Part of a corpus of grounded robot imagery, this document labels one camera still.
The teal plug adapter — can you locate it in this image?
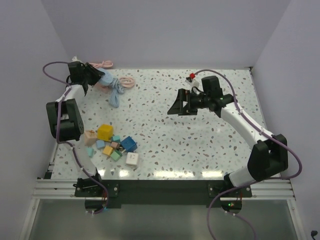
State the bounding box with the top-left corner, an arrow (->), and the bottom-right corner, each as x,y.
111,135 -> 121,143

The white cube adapter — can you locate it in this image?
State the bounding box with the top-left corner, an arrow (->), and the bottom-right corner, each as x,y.
125,152 -> 139,168

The pink power strip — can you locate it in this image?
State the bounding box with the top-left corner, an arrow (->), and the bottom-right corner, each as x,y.
94,82 -> 109,93

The blue cube socket cord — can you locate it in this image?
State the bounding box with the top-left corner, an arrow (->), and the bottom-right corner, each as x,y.
109,77 -> 125,108

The pink strip cord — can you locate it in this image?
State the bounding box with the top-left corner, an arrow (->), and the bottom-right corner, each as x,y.
89,59 -> 115,71

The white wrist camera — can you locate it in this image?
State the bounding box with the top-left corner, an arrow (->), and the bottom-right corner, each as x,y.
185,73 -> 200,93
71,56 -> 83,63

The peach socket cord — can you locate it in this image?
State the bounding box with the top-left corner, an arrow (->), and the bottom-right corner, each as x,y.
118,76 -> 136,88

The blue cube adapter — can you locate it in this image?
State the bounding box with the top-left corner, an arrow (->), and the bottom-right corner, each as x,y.
120,136 -> 138,153

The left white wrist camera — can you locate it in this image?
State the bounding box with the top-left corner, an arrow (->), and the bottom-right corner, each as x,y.
71,56 -> 83,63

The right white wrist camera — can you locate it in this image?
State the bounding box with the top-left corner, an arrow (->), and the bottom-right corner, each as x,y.
185,73 -> 200,93

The peach cube adapter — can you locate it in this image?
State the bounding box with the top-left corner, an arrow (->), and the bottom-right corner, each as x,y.
84,130 -> 98,147

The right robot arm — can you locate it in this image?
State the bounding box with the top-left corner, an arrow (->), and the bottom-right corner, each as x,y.
167,73 -> 288,197

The yellow and blue cube socket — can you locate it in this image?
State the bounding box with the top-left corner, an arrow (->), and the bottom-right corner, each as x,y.
98,68 -> 114,86

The mauve plug adapter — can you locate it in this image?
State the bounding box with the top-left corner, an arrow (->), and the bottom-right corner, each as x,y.
110,141 -> 124,150

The yellow cube adapter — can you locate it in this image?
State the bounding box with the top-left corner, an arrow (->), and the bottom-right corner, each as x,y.
97,124 -> 114,142

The light blue plug adapter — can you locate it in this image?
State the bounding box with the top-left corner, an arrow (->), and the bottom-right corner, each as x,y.
85,147 -> 95,158

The aluminium frame rail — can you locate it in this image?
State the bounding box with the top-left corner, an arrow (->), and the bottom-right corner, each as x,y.
32,179 -> 296,200

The green plug adapter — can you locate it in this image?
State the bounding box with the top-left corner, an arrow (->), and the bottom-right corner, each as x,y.
110,149 -> 123,162

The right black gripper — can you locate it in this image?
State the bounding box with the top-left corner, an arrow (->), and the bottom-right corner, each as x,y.
167,88 -> 211,116

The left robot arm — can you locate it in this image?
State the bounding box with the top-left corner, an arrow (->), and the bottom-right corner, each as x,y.
42,60 -> 107,196

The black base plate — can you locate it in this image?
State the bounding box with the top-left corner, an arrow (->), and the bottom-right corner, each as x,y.
74,179 -> 253,218

